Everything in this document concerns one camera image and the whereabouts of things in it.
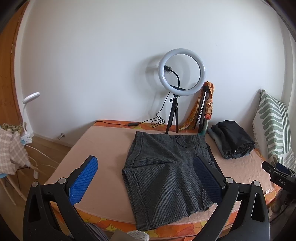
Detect grey tweed shorts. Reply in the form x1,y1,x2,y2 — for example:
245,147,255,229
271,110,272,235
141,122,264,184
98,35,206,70
122,132,215,231

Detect green white patterned pillow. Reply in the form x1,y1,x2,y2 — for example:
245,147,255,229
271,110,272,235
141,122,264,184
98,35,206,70
252,89,295,171

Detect folded black garment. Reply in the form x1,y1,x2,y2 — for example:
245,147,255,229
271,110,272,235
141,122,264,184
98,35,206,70
211,120,254,142

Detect checked beige cloth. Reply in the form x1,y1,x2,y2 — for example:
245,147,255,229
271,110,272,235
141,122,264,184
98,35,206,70
0,123,31,175

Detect white clip desk lamp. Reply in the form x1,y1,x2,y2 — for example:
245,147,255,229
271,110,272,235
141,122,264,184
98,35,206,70
21,91,41,145

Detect orange patterned scarf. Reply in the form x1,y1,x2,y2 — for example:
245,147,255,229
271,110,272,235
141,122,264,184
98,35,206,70
178,81,215,135

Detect wooden door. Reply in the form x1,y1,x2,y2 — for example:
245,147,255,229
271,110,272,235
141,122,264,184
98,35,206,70
1,1,29,125

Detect black small tripod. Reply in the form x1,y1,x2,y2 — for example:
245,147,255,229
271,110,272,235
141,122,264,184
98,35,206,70
165,94,179,135

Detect white cable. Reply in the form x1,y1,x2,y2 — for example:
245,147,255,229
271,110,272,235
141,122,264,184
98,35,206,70
24,144,61,179

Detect black ring light cable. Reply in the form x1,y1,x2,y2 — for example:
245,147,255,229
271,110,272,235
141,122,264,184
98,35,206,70
98,92,173,128

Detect white ring light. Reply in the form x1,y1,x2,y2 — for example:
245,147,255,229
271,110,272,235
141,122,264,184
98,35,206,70
158,48,206,96

